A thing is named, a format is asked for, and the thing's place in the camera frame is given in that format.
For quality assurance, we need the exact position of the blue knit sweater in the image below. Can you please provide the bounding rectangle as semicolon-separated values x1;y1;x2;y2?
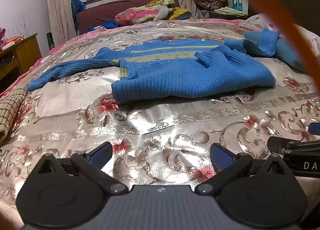
27;27;280;104

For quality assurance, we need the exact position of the blue bag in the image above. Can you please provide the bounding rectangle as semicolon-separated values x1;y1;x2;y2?
71;0;87;18

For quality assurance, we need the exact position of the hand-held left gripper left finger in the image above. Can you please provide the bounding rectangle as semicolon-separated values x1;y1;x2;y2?
32;142;129;194

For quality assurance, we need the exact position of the dark headboard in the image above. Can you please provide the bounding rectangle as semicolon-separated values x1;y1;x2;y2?
247;0;320;38

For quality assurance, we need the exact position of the orange strap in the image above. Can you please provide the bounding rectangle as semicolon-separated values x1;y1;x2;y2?
217;0;320;121

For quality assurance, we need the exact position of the wooden bedside table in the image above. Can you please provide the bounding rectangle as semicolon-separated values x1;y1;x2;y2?
0;33;42;81

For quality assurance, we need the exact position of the silver floral bedspread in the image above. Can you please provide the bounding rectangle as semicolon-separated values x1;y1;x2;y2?
0;19;320;220

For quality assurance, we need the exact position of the brown checked cloth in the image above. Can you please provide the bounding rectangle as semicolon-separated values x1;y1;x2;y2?
0;88;28;142

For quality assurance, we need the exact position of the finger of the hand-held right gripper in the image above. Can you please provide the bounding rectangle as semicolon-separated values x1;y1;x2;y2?
308;123;320;136
267;136;320;157

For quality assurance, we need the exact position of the orange item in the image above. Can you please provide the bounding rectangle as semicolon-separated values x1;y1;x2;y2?
5;36;25;45

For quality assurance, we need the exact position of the pink floral bed sheet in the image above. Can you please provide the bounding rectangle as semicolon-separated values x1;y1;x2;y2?
0;19;250;96

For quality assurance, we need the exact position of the yellow-green folded cloth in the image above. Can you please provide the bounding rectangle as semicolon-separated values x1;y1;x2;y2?
169;7;192;21

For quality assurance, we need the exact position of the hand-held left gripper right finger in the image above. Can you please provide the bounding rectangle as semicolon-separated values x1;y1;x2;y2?
194;143;292;195

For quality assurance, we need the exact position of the dark red sofa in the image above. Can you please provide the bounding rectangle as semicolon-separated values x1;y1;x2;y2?
76;0;180;35

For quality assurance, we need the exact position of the blue cloth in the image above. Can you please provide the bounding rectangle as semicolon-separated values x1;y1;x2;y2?
87;20;118;33

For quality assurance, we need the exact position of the white soft bundle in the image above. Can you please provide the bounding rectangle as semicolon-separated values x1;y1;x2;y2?
150;5;173;22

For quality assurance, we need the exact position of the teal garment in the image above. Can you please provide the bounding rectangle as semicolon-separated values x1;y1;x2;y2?
244;30;313;72

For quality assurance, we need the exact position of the yellow floral pillow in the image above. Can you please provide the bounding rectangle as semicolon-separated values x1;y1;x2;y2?
145;0;175;8

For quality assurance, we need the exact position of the pink cloth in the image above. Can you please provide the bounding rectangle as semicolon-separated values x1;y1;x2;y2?
0;28;7;51

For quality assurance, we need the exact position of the colourful floral pillow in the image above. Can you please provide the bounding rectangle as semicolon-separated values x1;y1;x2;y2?
115;5;173;26

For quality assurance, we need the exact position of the light green folded cloth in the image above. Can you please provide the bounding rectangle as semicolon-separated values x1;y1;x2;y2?
214;7;248;17

